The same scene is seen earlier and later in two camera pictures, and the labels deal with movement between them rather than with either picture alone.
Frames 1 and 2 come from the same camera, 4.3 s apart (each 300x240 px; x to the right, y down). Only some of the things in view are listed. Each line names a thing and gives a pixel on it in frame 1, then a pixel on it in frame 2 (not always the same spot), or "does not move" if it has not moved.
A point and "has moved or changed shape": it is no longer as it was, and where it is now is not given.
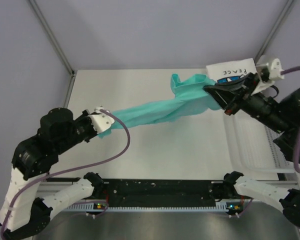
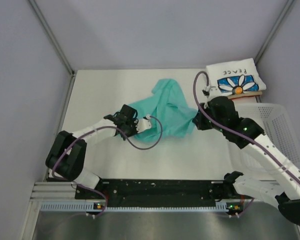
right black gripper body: x=259 y=107 to x=203 y=125
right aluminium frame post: x=273 y=29 does not move
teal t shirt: x=189 y=97 has moved or changed shape
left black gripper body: x=84 y=129 to x=130 y=129
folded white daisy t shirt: x=231 y=71 does not move
